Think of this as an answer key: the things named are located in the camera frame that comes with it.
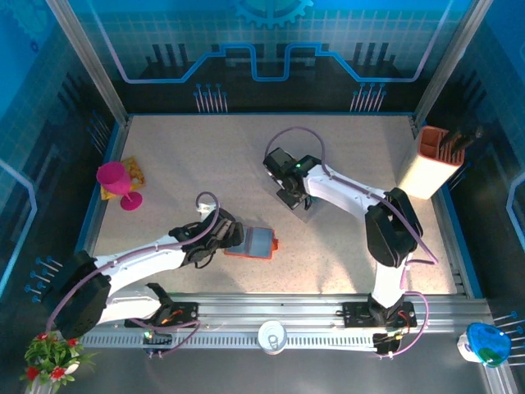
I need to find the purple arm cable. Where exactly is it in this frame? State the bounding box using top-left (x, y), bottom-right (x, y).
top-left (265, 126), bottom-right (439, 360)
top-left (44, 191), bottom-right (225, 359)

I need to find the white orange utensil holder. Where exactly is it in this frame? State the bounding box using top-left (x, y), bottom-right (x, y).
top-left (396, 126), bottom-right (467, 201)

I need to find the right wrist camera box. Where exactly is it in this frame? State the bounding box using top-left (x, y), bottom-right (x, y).
top-left (262, 147), bottom-right (297, 178)

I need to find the pink plastic goblet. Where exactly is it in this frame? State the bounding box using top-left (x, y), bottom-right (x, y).
top-left (95, 160), bottom-right (144, 213)

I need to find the potted plant with red flowers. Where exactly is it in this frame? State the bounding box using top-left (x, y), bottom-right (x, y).
top-left (19, 329), bottom-right (98, 394)

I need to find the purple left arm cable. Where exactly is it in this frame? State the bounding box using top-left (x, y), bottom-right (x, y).
top-left (44, 191), bottom-right (225, 359)

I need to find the white container with blue lid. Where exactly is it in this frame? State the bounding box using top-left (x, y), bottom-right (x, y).
top-left (456, 322), bottom-right (514, 368)

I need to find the aluminium mounting rail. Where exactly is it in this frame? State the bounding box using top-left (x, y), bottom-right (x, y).
top-left (48, 291), bottom-right (495, 350)

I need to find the black utensil handle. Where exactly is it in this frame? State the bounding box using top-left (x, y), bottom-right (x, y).
top-left (438, 127), bottom-right (464, 160)
top-left (453, 124), bottom-right (486, 157)

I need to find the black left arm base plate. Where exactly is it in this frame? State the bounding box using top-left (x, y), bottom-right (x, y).
top-left (123, 301), bottom-right (200, 329)

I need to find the orange card holder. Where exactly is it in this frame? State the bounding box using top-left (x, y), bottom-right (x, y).
top-left (223, 225), bottom-right (282, 261)

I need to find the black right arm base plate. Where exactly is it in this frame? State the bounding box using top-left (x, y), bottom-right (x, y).
top-left (341, 301), bottom-right (416, 329)

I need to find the yellow snack packet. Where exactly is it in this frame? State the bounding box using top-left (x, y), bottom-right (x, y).
top-left (99, 155), bottom-right (148, 202)

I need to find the black cable connector block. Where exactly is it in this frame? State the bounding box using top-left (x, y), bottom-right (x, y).
top-left (141, 328), bottom-right (174, 355)
top-left (372, 332), bottom-right (406, 359)

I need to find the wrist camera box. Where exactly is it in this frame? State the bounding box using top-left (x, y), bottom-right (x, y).
top-left (213, 219), bottom-right (238, 247)
top-left (262, 147), bottom-right (297, 178)

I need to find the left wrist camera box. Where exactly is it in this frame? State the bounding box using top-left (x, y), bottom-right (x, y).
top-left (213, 219), bottom-right (238, 247)

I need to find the white tin can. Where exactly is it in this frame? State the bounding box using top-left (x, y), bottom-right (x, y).
top-left (257, 319), bottom-right (289, 355)

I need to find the aluminium frame post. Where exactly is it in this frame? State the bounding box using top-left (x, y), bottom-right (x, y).
top-left (43, 0), bottom-right (133, 129)
top-left (412, 0), bottom-right (495, 129)

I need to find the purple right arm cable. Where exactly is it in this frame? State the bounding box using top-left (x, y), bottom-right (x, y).
top-left (265, 126), bottom-right (439, 360)

